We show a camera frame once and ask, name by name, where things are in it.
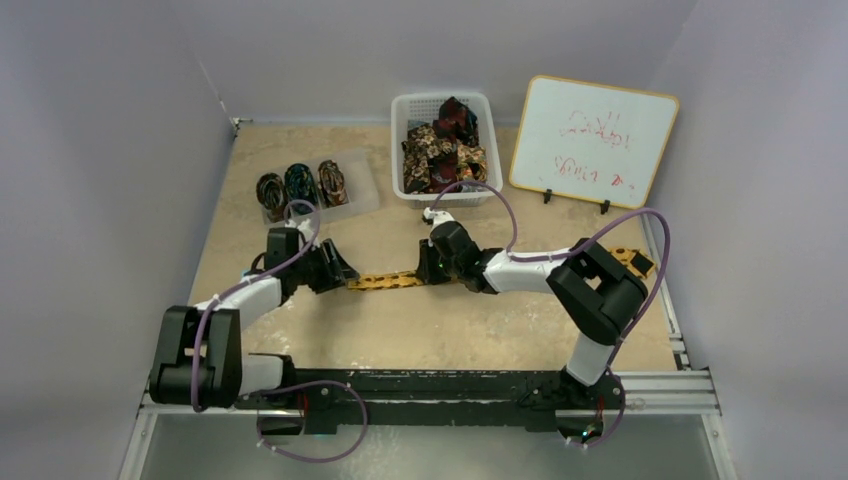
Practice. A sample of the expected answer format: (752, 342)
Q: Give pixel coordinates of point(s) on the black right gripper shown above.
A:
(431, 262)

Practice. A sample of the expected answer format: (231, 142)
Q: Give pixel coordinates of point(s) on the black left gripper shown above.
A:
(330, 277)

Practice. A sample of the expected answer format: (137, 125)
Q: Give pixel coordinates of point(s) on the yellow insect-print tie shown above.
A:
(635, 260)

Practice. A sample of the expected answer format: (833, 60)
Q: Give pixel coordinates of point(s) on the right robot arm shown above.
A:
(598, 293)

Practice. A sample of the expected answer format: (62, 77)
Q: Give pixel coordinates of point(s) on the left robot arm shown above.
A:
(199, 361)

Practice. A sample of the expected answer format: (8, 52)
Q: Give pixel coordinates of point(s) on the rolled pink brown tie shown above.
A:
(332, 184)

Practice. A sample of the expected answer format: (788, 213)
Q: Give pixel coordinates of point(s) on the rolled blue green tie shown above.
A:
(300, 190)

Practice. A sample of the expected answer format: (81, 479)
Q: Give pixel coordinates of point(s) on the clear plastic organizer tray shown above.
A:
(360, 185)

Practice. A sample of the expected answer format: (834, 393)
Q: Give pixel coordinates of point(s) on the rolled dark striped tie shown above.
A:
(272, 196)

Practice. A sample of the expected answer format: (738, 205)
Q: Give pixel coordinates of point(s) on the brown floral tie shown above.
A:
(417, 148)

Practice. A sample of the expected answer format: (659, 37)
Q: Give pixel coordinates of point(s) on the dark red tie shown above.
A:
(456, 119)

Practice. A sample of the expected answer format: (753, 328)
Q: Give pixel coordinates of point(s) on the white plastic basket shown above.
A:
(424, 107)

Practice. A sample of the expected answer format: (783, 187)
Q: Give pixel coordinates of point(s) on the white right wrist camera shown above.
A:
(434, 218)

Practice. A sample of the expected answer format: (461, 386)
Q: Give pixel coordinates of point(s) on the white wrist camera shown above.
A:
(307, 230)
(434, 218)

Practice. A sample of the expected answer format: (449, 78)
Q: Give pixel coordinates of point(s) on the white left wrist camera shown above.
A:
(307, 230)

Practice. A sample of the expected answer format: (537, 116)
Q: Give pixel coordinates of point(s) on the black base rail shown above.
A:
(535, 400)

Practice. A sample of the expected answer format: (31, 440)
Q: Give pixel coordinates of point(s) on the whiteboard with yellow frame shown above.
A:
(591, 142)

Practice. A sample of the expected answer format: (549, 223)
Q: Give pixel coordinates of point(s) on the aluminium frame rail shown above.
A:
(684, 391)

